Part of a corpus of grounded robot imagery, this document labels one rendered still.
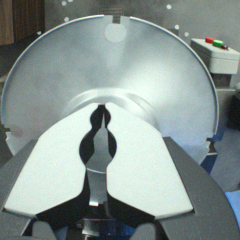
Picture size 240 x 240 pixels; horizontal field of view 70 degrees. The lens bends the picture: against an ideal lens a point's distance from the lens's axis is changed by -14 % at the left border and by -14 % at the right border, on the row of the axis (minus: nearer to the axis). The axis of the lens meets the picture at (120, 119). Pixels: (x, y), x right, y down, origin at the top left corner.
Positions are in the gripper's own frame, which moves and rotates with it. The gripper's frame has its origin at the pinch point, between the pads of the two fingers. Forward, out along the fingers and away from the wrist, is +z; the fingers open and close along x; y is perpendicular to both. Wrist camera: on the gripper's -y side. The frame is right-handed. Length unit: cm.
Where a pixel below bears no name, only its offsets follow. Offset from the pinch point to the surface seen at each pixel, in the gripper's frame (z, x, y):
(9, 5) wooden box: 53, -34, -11
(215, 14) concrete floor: 88, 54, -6
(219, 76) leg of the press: 25.6, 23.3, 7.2
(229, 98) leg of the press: 23.4, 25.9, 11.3
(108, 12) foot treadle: 71, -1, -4
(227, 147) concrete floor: 88, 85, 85
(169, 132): 9.3, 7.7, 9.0
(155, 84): 9.6, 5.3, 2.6
